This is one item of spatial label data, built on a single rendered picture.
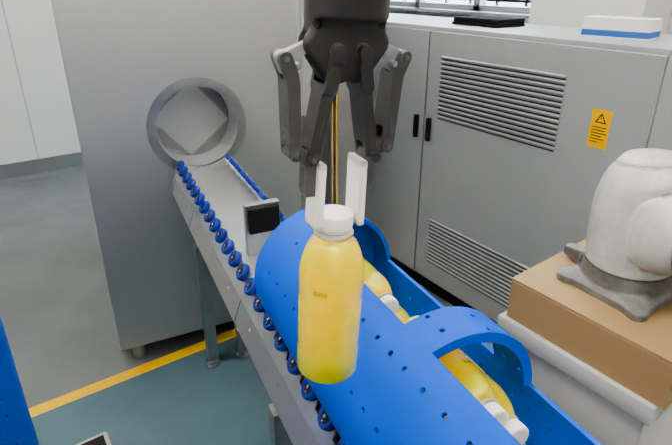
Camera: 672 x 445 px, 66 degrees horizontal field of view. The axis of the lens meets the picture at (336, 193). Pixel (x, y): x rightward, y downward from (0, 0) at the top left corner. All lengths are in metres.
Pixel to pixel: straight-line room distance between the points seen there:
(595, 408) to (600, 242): 0.31
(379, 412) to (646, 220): 0.57
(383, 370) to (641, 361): 0.50
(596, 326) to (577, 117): 1.25
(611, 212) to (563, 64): 1.22
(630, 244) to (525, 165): 1.34
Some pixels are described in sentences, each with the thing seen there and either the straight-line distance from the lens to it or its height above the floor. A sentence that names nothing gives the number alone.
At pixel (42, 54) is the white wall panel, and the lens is 5.23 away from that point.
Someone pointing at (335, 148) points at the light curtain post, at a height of 1.16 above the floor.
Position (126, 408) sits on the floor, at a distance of 2.49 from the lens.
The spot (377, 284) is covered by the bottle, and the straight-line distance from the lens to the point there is 0.99.
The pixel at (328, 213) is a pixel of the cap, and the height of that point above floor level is 1.44.
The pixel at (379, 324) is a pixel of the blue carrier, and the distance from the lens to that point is 0.74.
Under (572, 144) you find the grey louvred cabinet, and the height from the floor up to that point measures 1.06.
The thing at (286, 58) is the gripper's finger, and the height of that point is 1.60.
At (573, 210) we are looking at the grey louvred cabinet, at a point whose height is 0.80.
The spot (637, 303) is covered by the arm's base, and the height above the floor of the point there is 1.12.
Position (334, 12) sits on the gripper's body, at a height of 1.63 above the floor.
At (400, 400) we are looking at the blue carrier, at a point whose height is 1.19.
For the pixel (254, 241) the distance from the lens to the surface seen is 1.48.
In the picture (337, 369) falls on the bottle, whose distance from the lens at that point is 0.59.
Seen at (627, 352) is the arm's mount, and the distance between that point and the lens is 1.05.
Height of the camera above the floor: 1.66
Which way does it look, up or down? 23 degrees down
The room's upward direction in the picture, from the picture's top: straight up
